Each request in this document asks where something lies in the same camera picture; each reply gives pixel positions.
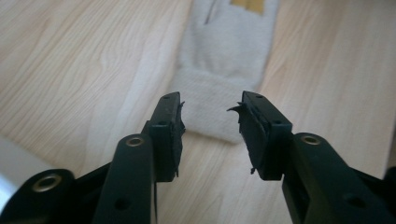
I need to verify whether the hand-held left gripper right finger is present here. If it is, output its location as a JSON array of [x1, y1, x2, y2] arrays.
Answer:
[[226, 90, 396, 224]]

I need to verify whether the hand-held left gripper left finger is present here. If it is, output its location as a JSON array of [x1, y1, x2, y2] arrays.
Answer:
[[92, 91, 187, 224]]

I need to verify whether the grey knitted sock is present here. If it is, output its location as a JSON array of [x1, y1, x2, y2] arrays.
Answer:
[[170, 0, 280, 145]]

